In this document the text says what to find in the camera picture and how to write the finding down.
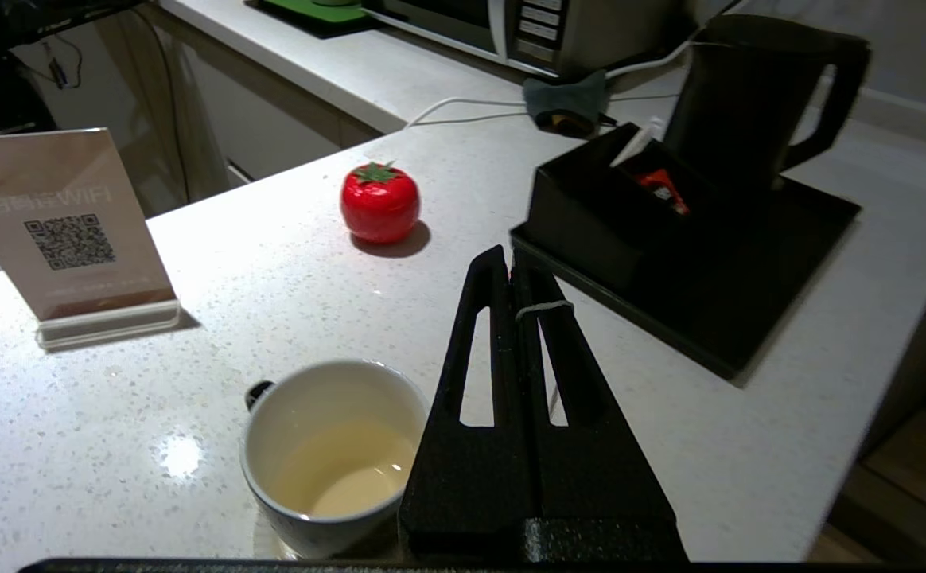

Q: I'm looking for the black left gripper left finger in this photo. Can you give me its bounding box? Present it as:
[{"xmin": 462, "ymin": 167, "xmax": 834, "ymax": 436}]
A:
[{"xmin": 398, "ymin": 245, "xmax": 535, "ymax": 559}]

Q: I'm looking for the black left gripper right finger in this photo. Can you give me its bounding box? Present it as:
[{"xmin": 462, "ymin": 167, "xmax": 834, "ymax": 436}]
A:
[{"xmin": 512, "ymin": 248, "xmax": 675, "ymax": 522}]

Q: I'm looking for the white tea bag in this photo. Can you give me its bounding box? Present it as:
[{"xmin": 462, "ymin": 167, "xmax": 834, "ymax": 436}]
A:
[{"xmin": 515, "ymin": 299, "xmax": 577, "ymax": 419}]

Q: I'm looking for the black electric kettle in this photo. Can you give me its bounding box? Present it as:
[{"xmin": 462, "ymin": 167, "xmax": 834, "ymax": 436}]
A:
[{"xmin": 664, "ymin": 14, "xmax": 872, "ymax": 198}]

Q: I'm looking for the black mug white inside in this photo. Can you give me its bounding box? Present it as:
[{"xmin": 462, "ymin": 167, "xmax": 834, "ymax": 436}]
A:
[{"xmin": 240, "ymin": 358, "xmax": 432, "ymax": 559}]

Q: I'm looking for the black serving tray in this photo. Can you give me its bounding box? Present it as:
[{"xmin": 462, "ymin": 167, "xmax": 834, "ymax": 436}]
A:
[{"xmin": 509, "ymin": 171, "xmax": 862, "ymax": 381}]

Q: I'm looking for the black organizer box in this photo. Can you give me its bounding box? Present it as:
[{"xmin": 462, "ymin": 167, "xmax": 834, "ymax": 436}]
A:
[{"xmin": 525, "ymin": 121, "xmax": 718, "ymax": 295}]

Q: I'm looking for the red tomato toy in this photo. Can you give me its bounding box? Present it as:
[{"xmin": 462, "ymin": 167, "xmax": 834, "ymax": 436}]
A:
[{"xmin": 340, "ymin": 161, "xmax": 422, "ymax": 245}]

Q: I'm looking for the red coffee sachet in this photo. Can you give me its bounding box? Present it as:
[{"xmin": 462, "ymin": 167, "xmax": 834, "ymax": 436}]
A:
[{"xmin": 638, "ymin": 169, "xmax": 691, "ymax": 216}]

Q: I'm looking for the white sachet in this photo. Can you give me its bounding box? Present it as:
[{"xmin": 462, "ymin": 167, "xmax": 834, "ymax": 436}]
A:
[{"xmin": 610, "ymin": 117, "xmax": 665, "ymax": 168}]

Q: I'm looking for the grey cloth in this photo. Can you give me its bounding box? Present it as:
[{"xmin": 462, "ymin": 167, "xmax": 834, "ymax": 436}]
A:
[{"xmin": 522, "ymin": 70, "xmax": 611, "ymax": 138}]

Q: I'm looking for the silver microwave oven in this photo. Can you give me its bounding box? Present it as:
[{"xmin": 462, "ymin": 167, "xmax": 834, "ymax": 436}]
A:
[{"xmin": 364, "ymin": 0, "xmax": 687, "ymax": 80}]

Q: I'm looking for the QR code sign stand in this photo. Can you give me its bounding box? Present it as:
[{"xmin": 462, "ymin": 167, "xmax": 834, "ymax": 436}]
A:
[{"xmin": 0, "ymin": 127, "xmax": 183, "ymax": 351}]

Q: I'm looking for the green tray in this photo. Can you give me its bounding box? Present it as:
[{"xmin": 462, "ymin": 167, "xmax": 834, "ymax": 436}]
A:
[{"xmin": 252, "ymin": 0, "xmax": 376, "ymax": 39}]

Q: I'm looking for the white cable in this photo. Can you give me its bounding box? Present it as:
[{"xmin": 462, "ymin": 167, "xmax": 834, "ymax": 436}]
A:
[{"xmin": 406, "ymin": 40, "xmax": 695, "ymax": 128}]

